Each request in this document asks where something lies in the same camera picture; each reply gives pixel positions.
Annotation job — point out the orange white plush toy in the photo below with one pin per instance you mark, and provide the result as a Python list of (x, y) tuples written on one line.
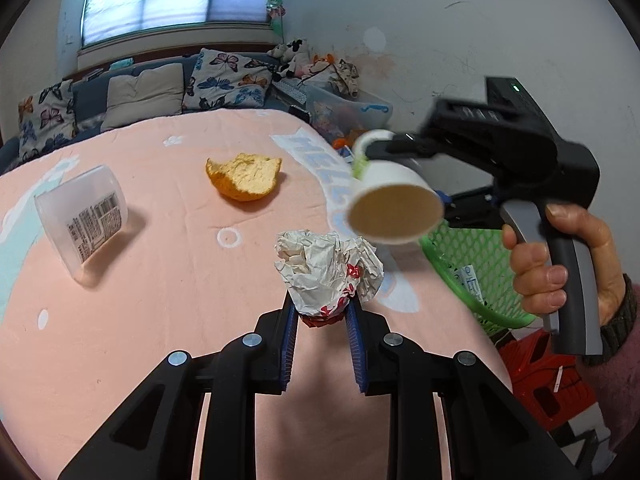
[(320, 65)]

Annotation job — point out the green plastic mesh basket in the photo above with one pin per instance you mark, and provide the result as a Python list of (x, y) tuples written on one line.
[(480, 285)]

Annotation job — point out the beige pillow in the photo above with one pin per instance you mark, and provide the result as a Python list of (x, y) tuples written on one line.
[(142, 92)]

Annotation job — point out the white paper wrapper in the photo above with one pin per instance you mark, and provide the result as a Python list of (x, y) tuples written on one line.
[(325, 265)]

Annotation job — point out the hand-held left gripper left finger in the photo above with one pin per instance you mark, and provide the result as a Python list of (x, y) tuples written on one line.
[(289, 345)]

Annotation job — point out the clear plastic cup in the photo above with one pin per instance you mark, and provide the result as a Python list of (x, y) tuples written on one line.
[(82, 220)]

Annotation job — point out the person's right hand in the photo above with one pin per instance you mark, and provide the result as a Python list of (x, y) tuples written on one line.
[(535, 280)]

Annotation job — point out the butterfly print pillow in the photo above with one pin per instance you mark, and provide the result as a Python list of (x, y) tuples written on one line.
[(232, 80), (45, 117)]

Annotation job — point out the clear plastic storage bin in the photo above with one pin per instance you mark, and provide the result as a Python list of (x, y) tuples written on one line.
[(345, 107)]

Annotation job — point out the orange peel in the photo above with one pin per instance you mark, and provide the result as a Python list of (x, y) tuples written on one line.
[(245, 177)]

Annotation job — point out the red plastic stool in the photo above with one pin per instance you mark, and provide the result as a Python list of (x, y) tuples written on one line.
[(545, 380)]

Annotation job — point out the cow plush toy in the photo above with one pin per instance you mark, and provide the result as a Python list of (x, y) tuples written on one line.
[(290, 55)]

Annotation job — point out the person's right forearm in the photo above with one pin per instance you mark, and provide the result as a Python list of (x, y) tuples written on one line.
[(620, 375)]

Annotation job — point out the blue sofa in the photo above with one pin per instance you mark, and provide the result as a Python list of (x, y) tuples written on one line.
[(90, 92)]

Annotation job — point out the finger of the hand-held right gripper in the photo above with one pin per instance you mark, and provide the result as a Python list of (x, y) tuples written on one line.
[(470, 207), (400, 145)]

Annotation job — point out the white paper cup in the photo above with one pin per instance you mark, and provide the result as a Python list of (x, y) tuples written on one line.
[(395, 210)]

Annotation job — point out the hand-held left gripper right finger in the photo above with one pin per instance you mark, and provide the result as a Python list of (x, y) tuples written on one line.
[(356, 345)]

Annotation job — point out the patterned beige plush toy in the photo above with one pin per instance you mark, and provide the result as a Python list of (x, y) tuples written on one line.
[(346, 77)]

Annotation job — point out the hanging colourful toy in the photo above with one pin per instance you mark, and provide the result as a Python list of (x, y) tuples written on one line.
[(276, 15)]

